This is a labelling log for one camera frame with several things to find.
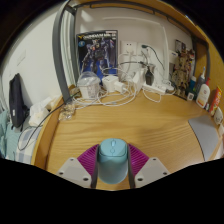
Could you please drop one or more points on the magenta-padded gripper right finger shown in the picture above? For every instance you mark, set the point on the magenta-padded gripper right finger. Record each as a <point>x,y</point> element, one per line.
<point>151,171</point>

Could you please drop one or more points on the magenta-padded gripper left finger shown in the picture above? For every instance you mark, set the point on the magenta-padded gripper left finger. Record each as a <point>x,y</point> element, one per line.
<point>75,171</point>

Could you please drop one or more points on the light blue computer mouse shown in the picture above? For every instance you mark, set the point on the light blue computer mouse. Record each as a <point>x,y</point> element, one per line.
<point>112,163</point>

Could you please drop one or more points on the grey mouse pad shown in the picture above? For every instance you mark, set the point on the grey mouse pad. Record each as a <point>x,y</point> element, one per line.
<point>205,133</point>

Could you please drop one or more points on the plaid bed sheet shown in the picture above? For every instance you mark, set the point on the plaid bed sheet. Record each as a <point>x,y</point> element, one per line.
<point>26,143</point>

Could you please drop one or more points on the small clear plastic bag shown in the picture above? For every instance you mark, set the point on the small clear plastic bag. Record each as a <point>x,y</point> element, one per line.
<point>66,112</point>

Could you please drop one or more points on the white tissue pack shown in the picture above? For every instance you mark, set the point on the white tissue pack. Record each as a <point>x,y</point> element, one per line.
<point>40,111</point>

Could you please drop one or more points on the teal blanket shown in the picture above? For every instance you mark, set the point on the teal blanket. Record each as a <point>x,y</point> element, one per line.
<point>5,133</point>

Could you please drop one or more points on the white power strip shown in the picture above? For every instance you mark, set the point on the white power strip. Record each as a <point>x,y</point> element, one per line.
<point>154,89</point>

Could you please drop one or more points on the small white cube clock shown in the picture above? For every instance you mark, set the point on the small white cube clock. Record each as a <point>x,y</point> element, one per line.
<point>190,96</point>

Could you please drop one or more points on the clear domed plastic container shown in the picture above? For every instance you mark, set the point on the clear domed plastic container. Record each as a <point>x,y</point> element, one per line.
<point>88,86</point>

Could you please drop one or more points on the black backpack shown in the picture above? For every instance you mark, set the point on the black backpack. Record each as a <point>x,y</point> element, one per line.
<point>17,101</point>

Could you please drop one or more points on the white red-capped lotion bottle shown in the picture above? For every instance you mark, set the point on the white red-capped lotion bottle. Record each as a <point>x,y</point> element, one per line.
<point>203,95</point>

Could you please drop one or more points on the black charger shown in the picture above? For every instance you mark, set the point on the black charger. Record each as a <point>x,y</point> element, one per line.
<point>149,77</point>

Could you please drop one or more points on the white charger block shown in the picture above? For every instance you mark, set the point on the white charger block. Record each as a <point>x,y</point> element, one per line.
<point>111,83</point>

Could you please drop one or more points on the brown tree creature figurine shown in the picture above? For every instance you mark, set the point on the brown tree creature figurine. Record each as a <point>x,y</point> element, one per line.
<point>182,73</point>

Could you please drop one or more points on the dark white-topped spray bottle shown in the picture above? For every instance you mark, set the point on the dark white-topped spray bottle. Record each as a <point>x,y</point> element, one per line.
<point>200,80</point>

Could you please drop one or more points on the robot model kit box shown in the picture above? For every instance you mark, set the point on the robot model kit box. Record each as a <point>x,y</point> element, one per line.
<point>96,53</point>

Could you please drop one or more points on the white wall socket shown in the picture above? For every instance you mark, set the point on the white wall socket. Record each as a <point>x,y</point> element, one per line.
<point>128,47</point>

